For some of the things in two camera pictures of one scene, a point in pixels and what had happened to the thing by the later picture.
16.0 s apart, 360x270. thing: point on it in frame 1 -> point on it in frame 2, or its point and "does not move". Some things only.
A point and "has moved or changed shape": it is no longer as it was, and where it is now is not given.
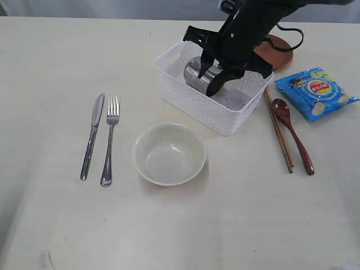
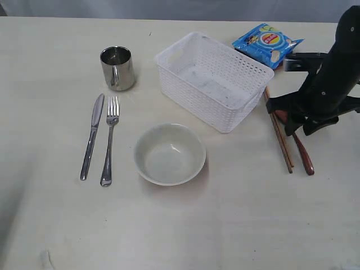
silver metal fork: [112, 120] does not move
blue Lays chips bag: [316, 93] has moved or changed shape
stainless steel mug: [192, 69] -> [118, 67]
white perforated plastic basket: [230, 106] does not move
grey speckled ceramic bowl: [169, 154] does not move
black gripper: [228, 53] -> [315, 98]
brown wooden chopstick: [279, 136] does not move
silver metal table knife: [95, 117] does not move
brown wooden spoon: [282, 108] does not move
